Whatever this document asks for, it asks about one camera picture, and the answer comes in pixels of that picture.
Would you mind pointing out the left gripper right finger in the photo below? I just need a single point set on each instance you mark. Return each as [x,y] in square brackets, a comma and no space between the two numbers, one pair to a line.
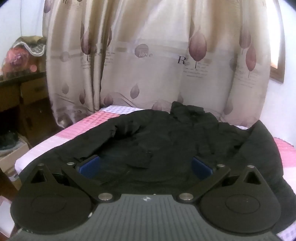
[210,177]

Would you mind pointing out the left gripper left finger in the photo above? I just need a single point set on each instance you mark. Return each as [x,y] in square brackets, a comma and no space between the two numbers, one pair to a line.
[82,174]

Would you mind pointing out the black jacket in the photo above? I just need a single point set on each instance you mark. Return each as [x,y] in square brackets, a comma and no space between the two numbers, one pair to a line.
[151,151]

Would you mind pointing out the pink checkered bed sheet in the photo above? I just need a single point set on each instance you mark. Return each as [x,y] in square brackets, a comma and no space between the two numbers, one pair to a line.
[286,150]

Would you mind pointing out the cardboard box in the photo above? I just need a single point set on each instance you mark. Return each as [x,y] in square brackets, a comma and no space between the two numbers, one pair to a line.
[9,158]

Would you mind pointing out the dark wooden dresser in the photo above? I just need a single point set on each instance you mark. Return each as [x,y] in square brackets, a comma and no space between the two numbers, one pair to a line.
[26,108]

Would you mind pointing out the beige leaf-print curtain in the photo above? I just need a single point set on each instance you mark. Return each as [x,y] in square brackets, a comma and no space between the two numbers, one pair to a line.
[149,54]

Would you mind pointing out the pink flower ornament with doily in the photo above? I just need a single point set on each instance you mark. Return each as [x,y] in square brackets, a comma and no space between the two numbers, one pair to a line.
[26,56]

